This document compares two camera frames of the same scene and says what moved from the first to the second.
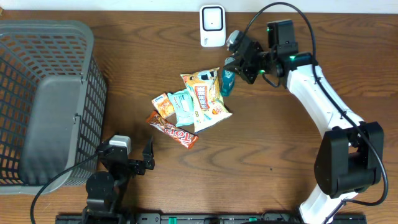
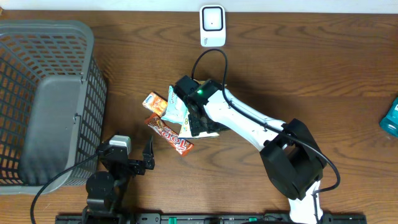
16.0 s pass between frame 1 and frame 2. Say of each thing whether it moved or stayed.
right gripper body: moved
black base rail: stayed
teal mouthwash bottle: moved
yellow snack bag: moved
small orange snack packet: moved
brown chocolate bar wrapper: moved
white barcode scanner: stayed
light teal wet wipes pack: moved
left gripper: stayed
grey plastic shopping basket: stayed
